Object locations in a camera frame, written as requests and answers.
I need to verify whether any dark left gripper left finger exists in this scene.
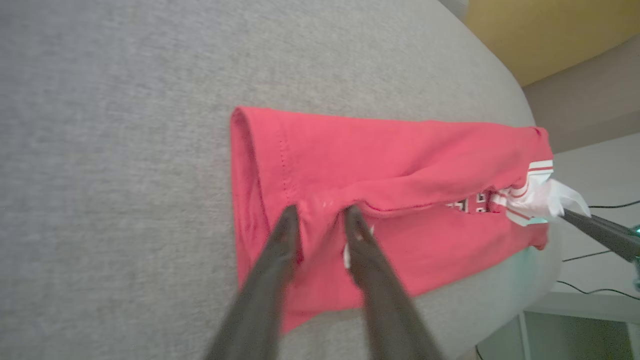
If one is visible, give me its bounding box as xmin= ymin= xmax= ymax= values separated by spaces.
xmin=205 ymin=204 xmax=302 ymax=360

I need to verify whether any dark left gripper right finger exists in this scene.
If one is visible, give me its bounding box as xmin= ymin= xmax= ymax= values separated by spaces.
xmin=342 ymin=204 xmax=446 ymax=360

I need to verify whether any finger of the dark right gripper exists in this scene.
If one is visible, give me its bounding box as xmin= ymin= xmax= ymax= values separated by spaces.
xmin=560 ymin=207 xmax=640 ymax=264

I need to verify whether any red white basketball jersey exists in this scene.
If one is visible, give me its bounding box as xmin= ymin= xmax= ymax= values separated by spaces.
xmin=230 ymin=106 xmax=592 ymax=334

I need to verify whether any white shelf unit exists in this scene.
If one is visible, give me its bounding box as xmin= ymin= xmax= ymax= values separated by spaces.
xmin=517 ymin=291 xmax=640 ymax=360

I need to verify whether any large grey sofa seat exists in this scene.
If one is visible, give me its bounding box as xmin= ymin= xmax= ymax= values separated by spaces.
xmin=0 ymin=0 xmax=563 ymax=360

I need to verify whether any thin black floor cable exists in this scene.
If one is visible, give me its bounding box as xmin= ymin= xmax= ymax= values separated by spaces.
xmin=561 ymin=249 xmax=615 ymax=263
xmin=556 ymin=280 xmax=640 ymax=302
xmin=587 ymin=201 xmax=640 ymax=210

